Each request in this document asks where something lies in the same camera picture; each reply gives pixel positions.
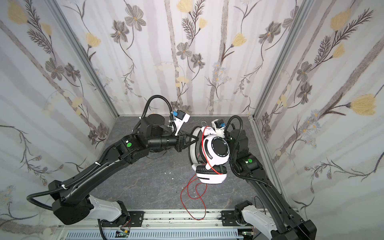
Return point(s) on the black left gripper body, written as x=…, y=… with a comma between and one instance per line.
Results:
x=182, y=142

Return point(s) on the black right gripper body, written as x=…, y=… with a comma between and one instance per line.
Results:
x=231, y=143

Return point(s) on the white headphones with black pads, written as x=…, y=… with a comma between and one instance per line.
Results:
x=208, y=156

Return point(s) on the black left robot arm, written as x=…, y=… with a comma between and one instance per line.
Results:
x=71, y=201

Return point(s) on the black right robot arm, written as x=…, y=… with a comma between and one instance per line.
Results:
x=282, y=222

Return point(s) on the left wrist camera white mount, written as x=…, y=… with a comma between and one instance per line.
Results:
x=180, y=117

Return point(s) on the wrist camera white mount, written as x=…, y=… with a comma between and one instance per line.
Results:
x=180, y=117
x=219, y=127

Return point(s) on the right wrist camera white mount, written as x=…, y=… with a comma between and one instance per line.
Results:
x=219, y=127

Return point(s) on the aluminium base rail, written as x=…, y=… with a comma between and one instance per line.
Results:
x=179, y=219

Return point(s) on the white slotted cable duct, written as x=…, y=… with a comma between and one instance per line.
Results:
x=192, y=234

